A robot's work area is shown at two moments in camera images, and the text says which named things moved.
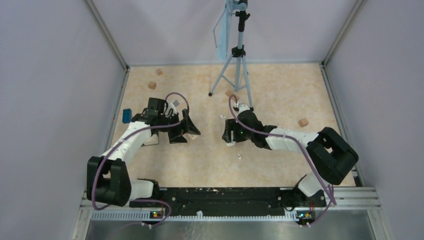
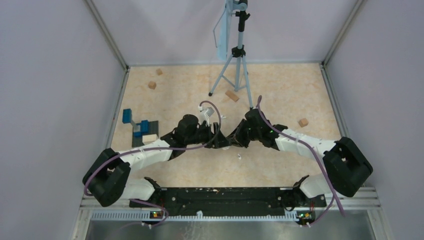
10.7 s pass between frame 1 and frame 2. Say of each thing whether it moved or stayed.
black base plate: stayed
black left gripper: moved
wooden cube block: stayed
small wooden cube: stayed
